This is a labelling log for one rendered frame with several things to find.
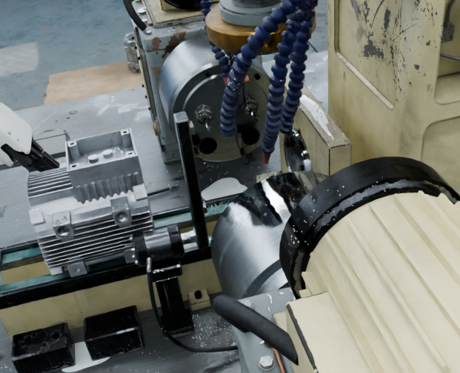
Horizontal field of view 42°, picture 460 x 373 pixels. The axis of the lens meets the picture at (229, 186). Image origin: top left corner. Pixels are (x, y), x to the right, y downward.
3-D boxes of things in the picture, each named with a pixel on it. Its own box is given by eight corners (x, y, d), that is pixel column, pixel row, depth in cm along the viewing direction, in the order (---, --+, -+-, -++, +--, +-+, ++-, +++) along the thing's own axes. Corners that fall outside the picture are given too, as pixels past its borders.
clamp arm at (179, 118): (210, 235, 105) (189, 109, 90) (213, 246, 102) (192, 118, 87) (190, 240, 104) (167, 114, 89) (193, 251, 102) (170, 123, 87)
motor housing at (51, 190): (149, 209, 125) (131, 132, 114) (164, 268, 110) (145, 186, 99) (54, 232, 122) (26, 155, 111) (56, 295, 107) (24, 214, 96)
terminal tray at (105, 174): (138, 158, 113) (130, 126, 109) (146, 189, 105) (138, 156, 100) (75, 173, 111) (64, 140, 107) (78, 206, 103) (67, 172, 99)
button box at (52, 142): (74, 155, 130) (69, 131, 130) (70, 151, 123) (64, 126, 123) (-5, 172, 128) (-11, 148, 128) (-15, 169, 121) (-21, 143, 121)
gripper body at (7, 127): (-39, 106, 105) (11, 145, 111) (-47, 134, 97) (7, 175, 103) (-8, 79, 103) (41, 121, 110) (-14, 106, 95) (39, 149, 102)
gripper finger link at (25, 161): (-10, 131, 101) (9, 133, 106) (15, 168, 100) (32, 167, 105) (-5, 127, 101) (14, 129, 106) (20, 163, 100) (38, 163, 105)
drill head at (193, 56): (247, 90, 165) (238, 2, 150) (288, 158, 136) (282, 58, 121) (158, 109, 162) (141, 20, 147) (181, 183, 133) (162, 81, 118)
